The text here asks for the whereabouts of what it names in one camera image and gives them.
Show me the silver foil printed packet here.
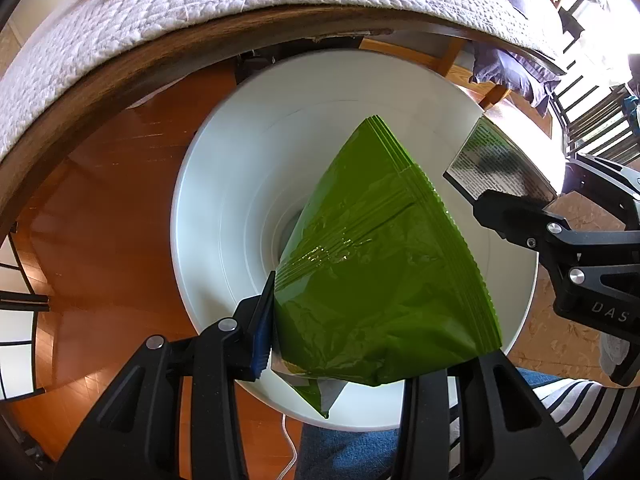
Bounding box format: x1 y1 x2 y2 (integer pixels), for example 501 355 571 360
442 116 565 205

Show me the green plastic pouch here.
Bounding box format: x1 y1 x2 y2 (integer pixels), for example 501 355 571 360
274 116 502 416

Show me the white round trash bin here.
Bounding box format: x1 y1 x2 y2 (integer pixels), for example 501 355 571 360
169 48 568 432

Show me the striped shirt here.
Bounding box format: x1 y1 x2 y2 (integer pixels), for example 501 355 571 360
447 378 637 480

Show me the purple pillow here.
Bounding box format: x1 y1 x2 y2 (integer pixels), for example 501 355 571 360
469 0 563 116

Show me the shoji sliding door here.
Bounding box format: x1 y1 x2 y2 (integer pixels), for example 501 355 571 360
0 232 49 402

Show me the blue jeans leg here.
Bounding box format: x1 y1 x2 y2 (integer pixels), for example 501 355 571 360
294 366 561 480

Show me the pink quilted bed cover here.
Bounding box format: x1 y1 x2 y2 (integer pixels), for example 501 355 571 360
1 0 561 156

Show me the wooden bunk bed frame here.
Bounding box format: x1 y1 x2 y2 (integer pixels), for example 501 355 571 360
1 4 561 233

